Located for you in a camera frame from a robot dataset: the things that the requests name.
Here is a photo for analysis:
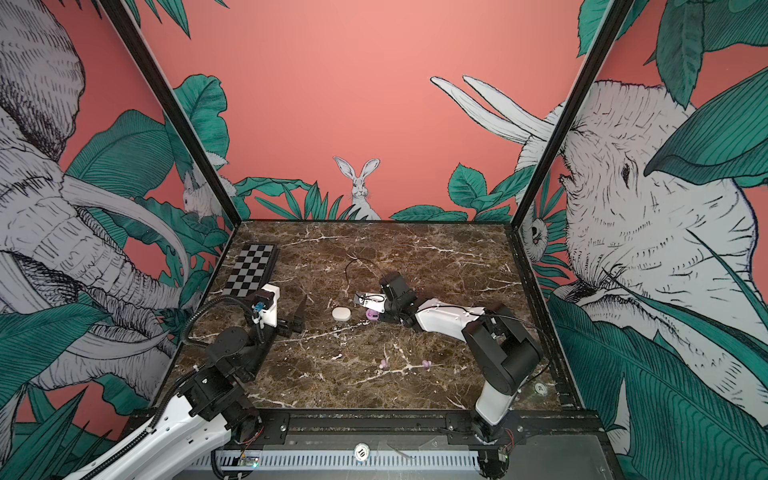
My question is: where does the white earbud charging case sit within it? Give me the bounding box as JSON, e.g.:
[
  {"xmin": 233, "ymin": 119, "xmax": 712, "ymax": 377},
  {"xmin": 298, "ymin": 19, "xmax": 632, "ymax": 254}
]
[{"xmin": 331, "ymin": 307, "xmax": 351, "ymax": 322}]

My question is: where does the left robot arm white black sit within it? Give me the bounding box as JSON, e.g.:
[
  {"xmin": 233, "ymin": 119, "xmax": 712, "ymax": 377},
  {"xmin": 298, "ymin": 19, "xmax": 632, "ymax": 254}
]
[{"xmin": 70, "ymin": 286, "xmax": 306, "ymax": 479}]

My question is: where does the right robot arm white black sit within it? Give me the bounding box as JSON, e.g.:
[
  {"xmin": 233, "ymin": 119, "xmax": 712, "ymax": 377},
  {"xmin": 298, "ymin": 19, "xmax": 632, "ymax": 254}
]
[{"xmin": 356, "ymin": 272, "xmax": 544, "ymax": 444}]

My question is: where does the black white checkerboard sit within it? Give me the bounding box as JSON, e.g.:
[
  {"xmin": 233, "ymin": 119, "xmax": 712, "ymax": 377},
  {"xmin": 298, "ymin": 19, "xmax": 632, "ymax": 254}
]
[{"xmin": 222, "ymin": 243, "xmax": 279, "ymax": 298}]

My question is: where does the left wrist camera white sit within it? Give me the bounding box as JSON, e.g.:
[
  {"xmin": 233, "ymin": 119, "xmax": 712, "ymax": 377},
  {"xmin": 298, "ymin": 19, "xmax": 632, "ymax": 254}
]
[{"xmin": 250, "ymin": 284, "xmax": 280, "ymax": 328}]

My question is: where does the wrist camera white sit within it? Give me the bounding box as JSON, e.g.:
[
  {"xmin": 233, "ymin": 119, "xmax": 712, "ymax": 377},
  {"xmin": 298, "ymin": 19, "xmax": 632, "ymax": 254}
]
[
  {"xmin": 354, "ymin": 293, "xmax": 387, "ymax": 313},
  {"xmin": 250, "ymin": 284, "xmax": 280, "ymax": 328}
]

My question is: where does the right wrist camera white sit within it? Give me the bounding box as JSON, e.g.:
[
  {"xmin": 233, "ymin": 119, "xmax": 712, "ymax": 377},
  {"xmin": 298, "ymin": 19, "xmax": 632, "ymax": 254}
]
[{"xmin": 354, "ymin": 293, "xmax": 387, "ymax": 313}]

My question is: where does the black front rail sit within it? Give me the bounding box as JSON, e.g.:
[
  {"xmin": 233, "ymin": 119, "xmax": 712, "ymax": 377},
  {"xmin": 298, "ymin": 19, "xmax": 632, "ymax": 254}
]
[{"xmin": 226, "ymin": 409, "xmax": 603, "ymax": 449}]

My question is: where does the white slotted cable duct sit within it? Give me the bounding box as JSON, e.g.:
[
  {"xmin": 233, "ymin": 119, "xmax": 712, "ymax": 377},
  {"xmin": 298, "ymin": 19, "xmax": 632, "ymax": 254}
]
[{"xmin": 216, "ymin": 450, "xmax": 479, "ymax": 472}]

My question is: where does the black frame post left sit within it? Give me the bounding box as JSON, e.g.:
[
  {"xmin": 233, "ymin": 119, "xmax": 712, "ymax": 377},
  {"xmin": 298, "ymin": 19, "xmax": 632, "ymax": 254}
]
[{"xmin": 99, "ymin": 0, "xmax": 242, "ymax": 228}]

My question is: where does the black frame post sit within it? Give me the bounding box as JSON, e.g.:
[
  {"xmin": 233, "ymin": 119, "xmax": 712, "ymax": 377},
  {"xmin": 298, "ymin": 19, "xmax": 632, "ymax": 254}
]
[
  {"xmin": 511, "ymin": 0, "xmax": 633, "ymax": 230},
  {"xmin": 99, "ymin": 0, "xmax": 242, "ymax": 228}
]

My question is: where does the black frame post right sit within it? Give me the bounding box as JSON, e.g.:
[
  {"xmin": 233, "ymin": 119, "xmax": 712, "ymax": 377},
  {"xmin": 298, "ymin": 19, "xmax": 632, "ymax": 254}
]
[{"xmin": 511, "ymin": 0, "xmax": 633, "ymax": 230}]

